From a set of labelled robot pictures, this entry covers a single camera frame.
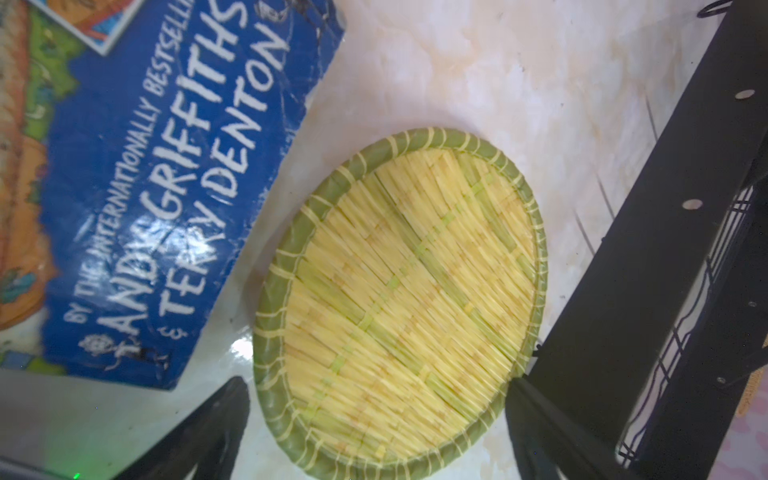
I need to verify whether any green woven bamboo tray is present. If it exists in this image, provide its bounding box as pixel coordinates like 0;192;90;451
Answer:
253;127;548;479

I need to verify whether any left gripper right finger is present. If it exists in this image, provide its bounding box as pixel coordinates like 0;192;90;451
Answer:
505;377;636;479

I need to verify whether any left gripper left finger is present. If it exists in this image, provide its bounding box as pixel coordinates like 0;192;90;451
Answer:
117;376;251;479

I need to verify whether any black wire dish rack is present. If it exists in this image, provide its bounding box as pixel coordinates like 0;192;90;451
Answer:
524;1;767;479

